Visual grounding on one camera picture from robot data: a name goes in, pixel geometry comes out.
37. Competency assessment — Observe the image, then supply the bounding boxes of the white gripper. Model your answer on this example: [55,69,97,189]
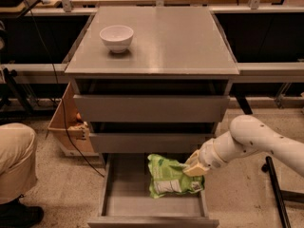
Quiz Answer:
[183,138,227,177]

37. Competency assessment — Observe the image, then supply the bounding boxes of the green rice chip bag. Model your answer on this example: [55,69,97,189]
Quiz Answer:
[147,154,204,199]

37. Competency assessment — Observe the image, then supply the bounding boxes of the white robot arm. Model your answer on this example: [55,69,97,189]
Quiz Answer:
[183,115,304,177]

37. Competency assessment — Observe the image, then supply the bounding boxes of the grey bottom drawer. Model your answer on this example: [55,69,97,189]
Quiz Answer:
[87,154,219,228]

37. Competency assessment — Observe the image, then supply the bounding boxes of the grey drawer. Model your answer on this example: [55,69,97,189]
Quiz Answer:
[89,133,212,153]
[74,94,230,123]
[87,154,219,228]

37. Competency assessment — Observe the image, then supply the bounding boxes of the grey drawer cabinet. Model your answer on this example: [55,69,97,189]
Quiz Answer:
[64,6,240,228]

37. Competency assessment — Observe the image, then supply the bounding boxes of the grey middle drawer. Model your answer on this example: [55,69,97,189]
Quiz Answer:
[89,133,212,153]

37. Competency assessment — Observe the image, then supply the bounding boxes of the grey top drawer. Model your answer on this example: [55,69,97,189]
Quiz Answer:
[74,94,230,123]

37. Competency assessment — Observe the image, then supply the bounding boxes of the black metal stand leg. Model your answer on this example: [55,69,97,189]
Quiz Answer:
[261,156,304,228]

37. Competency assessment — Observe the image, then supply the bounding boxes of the brown cardboard box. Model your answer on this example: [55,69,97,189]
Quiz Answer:
[48,84,96,156]

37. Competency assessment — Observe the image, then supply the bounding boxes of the white ceramic bowl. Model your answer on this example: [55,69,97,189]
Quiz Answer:
[100,25,134,53]

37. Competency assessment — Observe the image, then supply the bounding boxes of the person leg beige trousers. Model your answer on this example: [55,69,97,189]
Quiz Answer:
[0,123,37,204]

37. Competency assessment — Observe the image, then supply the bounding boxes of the black shoe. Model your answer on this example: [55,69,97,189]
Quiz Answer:
[0,199,44,228]

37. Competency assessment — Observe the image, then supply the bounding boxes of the black cable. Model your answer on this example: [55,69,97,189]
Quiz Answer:
[13,0,105,179]

